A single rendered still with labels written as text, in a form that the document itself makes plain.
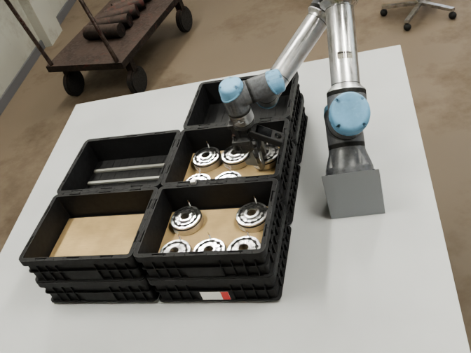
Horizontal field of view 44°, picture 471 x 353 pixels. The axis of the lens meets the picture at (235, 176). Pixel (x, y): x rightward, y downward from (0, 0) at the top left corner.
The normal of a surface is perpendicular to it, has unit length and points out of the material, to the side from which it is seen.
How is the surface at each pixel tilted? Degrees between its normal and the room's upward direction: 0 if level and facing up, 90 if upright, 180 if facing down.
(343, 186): 90
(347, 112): 51
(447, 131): 0
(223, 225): 0
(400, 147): 0
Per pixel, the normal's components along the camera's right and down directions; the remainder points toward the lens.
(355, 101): -0.08, 0.04
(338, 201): -0.10, 0.67
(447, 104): -0.26, -0.73
